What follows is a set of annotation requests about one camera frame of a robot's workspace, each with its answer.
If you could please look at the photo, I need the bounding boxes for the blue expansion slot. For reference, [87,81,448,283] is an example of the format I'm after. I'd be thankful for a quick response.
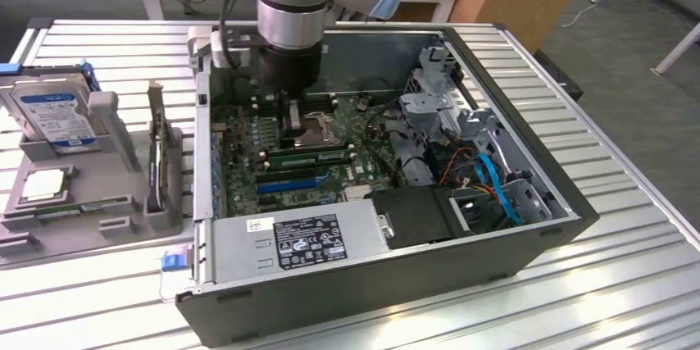
[255,175,331,196]

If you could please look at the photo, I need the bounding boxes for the green RAM stick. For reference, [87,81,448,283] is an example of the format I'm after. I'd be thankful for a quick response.
[31,199,133,220]
[264,146,356,172]

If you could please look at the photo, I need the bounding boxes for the white floor cable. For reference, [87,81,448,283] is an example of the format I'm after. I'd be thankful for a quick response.
[561,0,599,29]

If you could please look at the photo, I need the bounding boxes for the red and black wire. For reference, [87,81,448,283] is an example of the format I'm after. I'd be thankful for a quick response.
[436,145,483,187]

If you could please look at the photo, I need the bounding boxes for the silver power supply unit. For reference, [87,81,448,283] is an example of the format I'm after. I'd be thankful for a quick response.
[211,201,396,286]

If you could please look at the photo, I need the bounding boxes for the blue flat wire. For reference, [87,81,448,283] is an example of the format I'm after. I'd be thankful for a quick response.
[476,152,521,228]

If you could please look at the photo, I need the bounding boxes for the green motherboard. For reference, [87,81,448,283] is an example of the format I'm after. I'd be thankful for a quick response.
[209,91,409,219]

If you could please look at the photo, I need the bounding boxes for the blue plastic clip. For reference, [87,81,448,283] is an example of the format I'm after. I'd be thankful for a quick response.
[161,248,192,276]

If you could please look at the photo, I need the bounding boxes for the grey parts rack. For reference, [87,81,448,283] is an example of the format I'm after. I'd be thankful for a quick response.
[0,90,188,261]

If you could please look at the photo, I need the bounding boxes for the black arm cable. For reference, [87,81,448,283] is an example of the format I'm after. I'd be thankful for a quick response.
[217,0,259,69]

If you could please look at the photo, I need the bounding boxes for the graphics card with metal bracket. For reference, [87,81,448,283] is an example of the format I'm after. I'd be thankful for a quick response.
[143,80,173,214]

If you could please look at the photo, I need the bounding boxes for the silver metal disk bay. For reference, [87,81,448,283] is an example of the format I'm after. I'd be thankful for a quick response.
[397,47,555,224]

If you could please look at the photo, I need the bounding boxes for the small silver heat sink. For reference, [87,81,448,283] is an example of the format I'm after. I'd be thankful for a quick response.
[345,184,375,204]

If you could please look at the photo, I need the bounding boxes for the black open PC case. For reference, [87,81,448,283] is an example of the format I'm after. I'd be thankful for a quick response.
[173,24,601,348]

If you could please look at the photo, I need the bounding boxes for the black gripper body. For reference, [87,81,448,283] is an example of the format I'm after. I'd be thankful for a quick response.
[257,44,324,99]

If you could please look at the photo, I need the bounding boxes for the silver CPU socket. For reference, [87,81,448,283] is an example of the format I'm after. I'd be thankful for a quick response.
[288,111,343,151]

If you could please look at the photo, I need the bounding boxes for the hard disk with blue label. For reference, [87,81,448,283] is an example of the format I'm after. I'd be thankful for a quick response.
[0,72,103,151]

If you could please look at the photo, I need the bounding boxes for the white table frame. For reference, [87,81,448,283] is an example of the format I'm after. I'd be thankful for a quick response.
[588,0,700,76]

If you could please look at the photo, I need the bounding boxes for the blue plastic disk caddy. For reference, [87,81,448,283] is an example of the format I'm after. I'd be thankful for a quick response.
[0,59,104,94]

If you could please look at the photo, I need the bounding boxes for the silver CPU chip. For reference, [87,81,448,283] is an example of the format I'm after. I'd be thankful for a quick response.
[20,169,71,200]

